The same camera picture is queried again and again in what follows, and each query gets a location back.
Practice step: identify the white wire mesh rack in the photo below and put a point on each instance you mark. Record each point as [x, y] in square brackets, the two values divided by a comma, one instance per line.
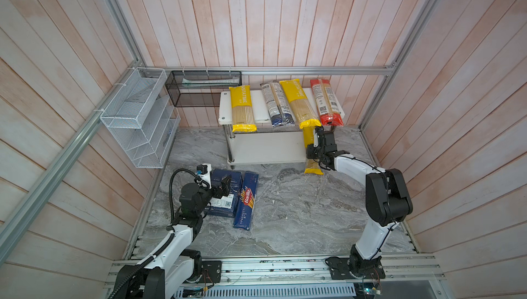
[140, 119]

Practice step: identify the blue spaghetti bag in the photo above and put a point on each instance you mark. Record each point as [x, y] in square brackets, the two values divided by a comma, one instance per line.
[246, 203]

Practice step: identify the red spaghetti package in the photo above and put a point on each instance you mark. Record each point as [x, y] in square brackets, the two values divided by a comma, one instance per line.
[326, 102]

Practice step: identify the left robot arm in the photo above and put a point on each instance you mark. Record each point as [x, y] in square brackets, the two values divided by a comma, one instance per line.
[172, 263]

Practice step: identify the brown blue spaghetti package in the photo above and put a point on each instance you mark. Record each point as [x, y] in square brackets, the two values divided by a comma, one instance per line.
[277, 104]

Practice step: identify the aluminium frame horizontal bar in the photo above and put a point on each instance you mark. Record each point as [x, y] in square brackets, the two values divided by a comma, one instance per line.
[291, 70]

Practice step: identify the black mesh basket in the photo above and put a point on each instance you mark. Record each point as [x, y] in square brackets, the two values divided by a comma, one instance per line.
[200, 89]

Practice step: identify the yellow pasta package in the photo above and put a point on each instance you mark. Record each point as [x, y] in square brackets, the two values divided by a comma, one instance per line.
[242, 110]
[311, 166]
[299, 103]

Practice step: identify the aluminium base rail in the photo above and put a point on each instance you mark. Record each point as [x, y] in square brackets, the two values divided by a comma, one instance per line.
[397, 276]

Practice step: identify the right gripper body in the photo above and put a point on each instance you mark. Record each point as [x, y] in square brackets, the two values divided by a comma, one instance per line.
[314, 152]

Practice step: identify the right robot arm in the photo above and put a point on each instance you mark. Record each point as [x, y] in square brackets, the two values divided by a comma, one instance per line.
[387, 203]

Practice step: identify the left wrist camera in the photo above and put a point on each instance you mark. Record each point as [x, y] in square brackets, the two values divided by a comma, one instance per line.
[203, 171]

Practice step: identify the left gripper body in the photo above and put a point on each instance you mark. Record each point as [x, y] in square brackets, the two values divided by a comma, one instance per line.
[217, 193]

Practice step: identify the white two-tier shelf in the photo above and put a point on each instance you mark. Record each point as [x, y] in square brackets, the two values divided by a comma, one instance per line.
[268, 145]

